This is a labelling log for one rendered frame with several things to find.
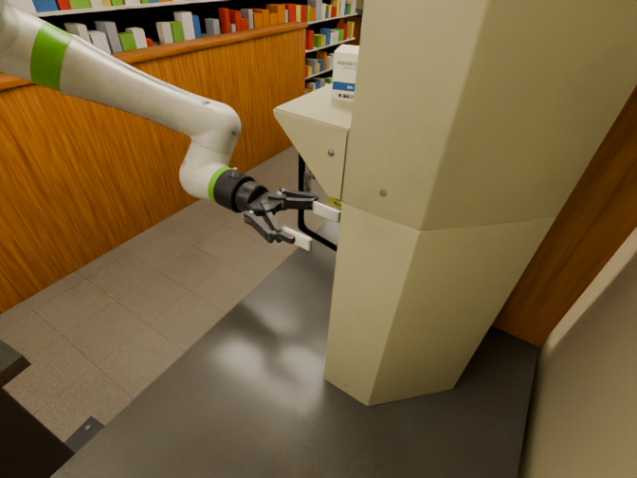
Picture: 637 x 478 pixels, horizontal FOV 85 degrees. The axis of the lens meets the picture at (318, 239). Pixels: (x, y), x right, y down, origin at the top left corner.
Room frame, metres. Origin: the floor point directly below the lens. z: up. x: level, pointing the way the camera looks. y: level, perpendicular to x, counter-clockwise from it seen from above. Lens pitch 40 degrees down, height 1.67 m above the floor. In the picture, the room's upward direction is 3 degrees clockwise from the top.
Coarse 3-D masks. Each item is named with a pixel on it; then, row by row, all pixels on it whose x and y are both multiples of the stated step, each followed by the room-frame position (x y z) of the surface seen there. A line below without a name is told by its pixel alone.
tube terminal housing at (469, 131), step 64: (384, 0) 0.38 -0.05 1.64; (448, 0) 0.35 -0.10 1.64; (512, 0) 0.34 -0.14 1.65; (576, 0) 0.35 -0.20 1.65; (384, 64) 0.37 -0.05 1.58; (448, 64) 0.34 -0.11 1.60; (512, 64) 0.34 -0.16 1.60; (576, 64) 0.36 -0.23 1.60; (384, 128) 0.37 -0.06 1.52; (448, 128) 0.33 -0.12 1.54; (512, 128) 0.35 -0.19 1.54; (576, 128) 0.37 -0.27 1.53; (384, 192) 0.36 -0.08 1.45; (448, 192) 0.34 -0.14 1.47; (512, 192) 0.36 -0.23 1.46; (384, 256) 0.35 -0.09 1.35; (448, 256) 0.35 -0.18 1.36; (512, 256) 0.37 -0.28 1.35; (384, 320) 0.34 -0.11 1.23; (448, 320) 0.36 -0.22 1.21; (384, 384) 0.34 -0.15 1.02; (448, 384) 0.38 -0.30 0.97
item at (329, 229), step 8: (312, 184) 0.82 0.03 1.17; (304, 192) 0.84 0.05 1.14; (312, 192) 0.82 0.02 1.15; (320, 192) 0.80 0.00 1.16; (320, 200) 0.80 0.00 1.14; (328, 200) 0.78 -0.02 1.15; (336, 200) 0.77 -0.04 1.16; (336, 208) 0.77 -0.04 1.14; (304, 216) 0.84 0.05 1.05; (312, 216) 0.82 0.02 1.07; (320, 216) 0.80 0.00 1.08; (312, 224) 0.82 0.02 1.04; (320, 224) 0.80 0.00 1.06; (328, 224) 0.78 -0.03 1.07; (336, 224) 0.76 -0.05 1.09; (320, 232) 0.80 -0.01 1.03; (328, 232) 0.78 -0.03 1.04; (336, 232) 0.76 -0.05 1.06; (328, 240) 0.78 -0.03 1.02; (336, 240) 0.76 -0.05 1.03
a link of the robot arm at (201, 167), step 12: (192, 144) 0.76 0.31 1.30; (192, 156) 0.73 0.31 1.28; (204, 156) 0.73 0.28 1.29; (216, 156) 0.74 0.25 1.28; (228, 156) 0.77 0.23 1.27; (180, 168) 0.74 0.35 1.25; (192, 168) 0.72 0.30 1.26; (204, 168) 0.72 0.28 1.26; (216, 168) 0.72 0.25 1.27; (228, 168) 0.73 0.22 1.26; (180, 180) 0.72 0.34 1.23; (192, 180) 0.70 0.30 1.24; (204, 180) 0.69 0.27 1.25; (192, 192) 0.71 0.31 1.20; (204, 192) 0.68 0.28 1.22
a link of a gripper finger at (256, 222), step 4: (244, 212) 0.59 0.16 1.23; (248, 212) 0.59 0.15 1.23; (248, 216) 0.58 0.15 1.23; (252, 216) 0.58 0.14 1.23; (256, 216) 0.58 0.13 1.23; (244, 220) 0.59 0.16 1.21; (252, 220) 0.57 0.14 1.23; (256, 220) 0.57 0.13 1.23; (260, 220) 0.57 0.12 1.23; (248, 224) 0.58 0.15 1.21; (252, 224) 0.58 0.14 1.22; (256, 224) 0.56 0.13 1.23; (260, 224) 0.56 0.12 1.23; (264, 224) 0.56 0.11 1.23; (256, 228) 0.56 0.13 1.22; (260, 228) 0.55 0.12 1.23; (264, 228) 0.55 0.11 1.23; (268, 228) 0.55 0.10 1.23; (260, 232) 0.55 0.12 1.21; (264, 232) 0.54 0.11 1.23; (268, 232) 0.53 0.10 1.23; (272, 232) 0.53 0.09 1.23; (264, 236) 0.54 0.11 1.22
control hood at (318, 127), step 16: (304, 96) 0.50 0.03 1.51; (320, 96) 0.51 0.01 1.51; (288, 112) 0.44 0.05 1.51; (304, 112) 0.44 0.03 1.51; (320, 112) 0.44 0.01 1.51; (336, 112) 0.45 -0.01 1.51; (288, 128) 0.43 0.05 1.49; (304, 128) 0.42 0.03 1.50; (320, 128) 0.41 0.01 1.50; (336, 128) 0.40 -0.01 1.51; (304, 144) 0.42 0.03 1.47; (320, 144) 0.41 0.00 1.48; (336, 144) 0.40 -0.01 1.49; (304, 160) 0.42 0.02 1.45; (320, 160) 0.41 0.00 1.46; (336, 160) 0.40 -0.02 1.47; (320, 176) 0.41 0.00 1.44; (336, 176) 0.40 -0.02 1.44; (336, 192) 0.39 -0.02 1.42
